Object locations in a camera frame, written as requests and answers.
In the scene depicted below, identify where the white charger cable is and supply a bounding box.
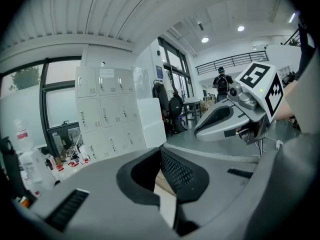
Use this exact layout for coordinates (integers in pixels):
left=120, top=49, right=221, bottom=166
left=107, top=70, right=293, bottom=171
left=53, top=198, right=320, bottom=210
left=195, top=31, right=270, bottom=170
left=264, top=131, right=285, bottom=151

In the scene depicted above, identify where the black office chair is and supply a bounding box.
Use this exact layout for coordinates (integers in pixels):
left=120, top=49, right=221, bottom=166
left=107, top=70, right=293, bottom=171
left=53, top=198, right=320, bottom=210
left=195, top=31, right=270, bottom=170
left=0, top=136, right=26, bottom=200

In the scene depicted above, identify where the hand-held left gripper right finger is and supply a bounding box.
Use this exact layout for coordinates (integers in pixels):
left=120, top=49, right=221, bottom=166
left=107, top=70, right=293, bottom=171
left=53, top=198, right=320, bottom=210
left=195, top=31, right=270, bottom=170
left=159, top=146, right=261, bottom=237

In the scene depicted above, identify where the person's right forearm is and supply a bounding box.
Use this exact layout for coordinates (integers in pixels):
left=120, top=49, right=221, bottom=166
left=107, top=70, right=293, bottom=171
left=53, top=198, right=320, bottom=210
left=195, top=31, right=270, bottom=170
left=273, top=80, right=301, bottom=121

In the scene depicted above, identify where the black cable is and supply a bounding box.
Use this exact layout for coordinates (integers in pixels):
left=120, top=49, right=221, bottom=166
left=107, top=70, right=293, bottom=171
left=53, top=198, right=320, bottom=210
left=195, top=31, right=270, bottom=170
left=254, top=133, right=266, bottom=157

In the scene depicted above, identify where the grey table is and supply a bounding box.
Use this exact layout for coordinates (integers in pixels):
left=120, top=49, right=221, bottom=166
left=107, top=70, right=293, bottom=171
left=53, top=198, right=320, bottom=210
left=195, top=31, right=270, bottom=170
left=182, top=100, right=202, bottom=125

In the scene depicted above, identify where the black bag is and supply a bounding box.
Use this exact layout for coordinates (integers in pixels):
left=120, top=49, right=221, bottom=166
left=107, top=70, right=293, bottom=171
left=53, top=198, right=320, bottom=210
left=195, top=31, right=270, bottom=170
left=172, top=116, right=188, bottom=135

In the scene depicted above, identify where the large white box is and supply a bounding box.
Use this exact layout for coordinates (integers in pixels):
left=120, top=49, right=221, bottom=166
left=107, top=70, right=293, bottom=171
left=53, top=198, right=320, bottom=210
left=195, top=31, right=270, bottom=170
left=136, top=97, right=168, bottom=150

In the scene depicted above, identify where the dark hanging coat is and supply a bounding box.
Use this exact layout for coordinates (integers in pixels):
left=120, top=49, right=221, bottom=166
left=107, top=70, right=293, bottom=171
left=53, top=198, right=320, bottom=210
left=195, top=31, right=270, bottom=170
left=152, top=80, right=171, bottom=112

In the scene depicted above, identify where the white paper notice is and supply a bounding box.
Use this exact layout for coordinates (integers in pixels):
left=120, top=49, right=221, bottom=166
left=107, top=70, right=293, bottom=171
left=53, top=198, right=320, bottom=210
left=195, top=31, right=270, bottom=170
left=99, top=68, right=116, bottom=79

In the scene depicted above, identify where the white box on floor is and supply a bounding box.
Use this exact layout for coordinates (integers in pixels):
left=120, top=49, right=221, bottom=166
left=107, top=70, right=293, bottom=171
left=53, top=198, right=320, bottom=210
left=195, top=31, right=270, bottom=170
left=18, top=148, right=56, bottom=197

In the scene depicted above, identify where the large clear water jug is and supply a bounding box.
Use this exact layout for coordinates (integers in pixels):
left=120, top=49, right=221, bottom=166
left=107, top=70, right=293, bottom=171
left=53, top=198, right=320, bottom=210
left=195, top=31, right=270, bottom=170
left=12, top=118, right=35, bottom=154

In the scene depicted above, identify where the shiny plastic wrapped panel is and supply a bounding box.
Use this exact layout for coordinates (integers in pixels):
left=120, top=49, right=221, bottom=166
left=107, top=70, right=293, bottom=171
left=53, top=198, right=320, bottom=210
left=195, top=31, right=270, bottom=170
left=131, top=66, right=154, bottom=100

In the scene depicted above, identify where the black balcony railing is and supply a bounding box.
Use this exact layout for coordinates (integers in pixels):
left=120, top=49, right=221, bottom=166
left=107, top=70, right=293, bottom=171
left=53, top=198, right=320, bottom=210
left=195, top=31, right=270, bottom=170
left=194, top=50, right=270, bottom=76

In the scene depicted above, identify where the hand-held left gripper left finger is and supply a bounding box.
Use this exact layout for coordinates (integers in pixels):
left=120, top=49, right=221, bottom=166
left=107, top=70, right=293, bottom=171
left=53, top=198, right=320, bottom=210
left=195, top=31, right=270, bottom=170
left=31, top=146, right=173, bottom=240

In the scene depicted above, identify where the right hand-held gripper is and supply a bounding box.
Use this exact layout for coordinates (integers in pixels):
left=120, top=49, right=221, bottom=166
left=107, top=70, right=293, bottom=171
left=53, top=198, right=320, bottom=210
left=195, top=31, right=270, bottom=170
left=194, top=61, right=285, bottom=145

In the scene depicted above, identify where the grey metal locker door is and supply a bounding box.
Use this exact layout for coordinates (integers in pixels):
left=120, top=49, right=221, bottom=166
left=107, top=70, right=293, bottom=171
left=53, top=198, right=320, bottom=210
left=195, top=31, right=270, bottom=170
left=99, top=95, right=124, bottom=129

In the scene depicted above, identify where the black framed window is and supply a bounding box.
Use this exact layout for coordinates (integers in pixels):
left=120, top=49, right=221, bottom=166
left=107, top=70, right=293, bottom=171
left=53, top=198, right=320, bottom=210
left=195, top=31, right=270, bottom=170
left=0, top=56, right=83, bottom=160

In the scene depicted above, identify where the person's black shirt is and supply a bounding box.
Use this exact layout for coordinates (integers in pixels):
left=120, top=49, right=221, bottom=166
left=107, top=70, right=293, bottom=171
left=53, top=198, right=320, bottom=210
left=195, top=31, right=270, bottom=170
left=296, top=10, right=316, bottom=84

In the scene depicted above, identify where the white metal locker cabinet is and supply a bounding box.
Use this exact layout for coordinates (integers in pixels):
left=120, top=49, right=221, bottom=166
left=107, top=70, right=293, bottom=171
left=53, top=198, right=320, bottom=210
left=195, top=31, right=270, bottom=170
left=74, top=66, right=148, bottom=161

